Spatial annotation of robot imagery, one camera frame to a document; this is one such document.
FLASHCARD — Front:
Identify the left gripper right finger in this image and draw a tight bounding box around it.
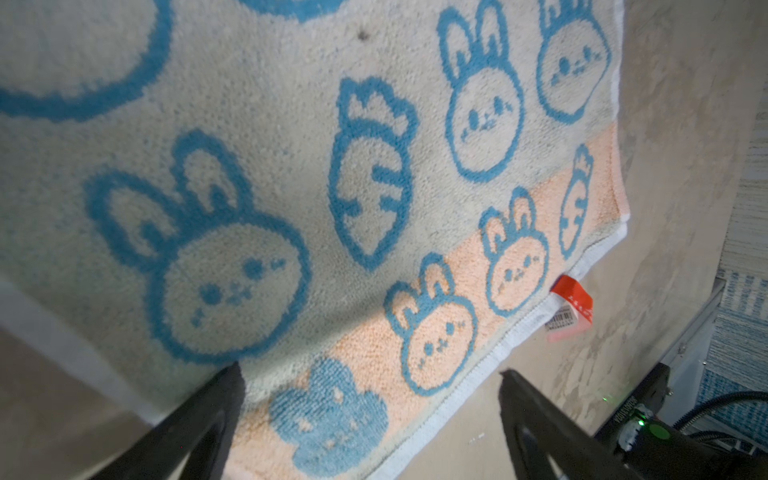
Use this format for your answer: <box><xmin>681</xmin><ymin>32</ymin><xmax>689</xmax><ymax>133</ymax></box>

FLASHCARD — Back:
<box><xmin>499</xmin><ymin>369</ymin><xmax>638</xmax><ymax>479</ymax></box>

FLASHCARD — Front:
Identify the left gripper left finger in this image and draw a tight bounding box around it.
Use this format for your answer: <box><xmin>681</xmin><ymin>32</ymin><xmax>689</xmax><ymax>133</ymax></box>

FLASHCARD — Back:
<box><xmin>93</xmin><ymin>362</ymin><xmax>245</xmax><ymax>479</ymax></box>

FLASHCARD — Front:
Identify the blue bunny towel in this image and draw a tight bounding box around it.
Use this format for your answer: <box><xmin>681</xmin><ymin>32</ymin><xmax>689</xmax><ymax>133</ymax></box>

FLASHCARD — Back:
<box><xmin>1</xmin><ymin>1</ymin><xmax>629</xmax><ymax>479</ymax></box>

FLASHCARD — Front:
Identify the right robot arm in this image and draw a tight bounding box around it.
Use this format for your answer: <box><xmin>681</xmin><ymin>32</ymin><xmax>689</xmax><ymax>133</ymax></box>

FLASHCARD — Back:
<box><xmin>595</xmin><ymin>363</ymin><xmax>767</xmax><ymax>479</ymax></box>

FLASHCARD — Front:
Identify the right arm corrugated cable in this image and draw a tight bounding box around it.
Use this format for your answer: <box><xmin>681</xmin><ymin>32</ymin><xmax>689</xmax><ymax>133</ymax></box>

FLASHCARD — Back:
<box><xmin>671</xmin><ymin>389</ymin><xmax>768</xmax><ymax>451</ymax></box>

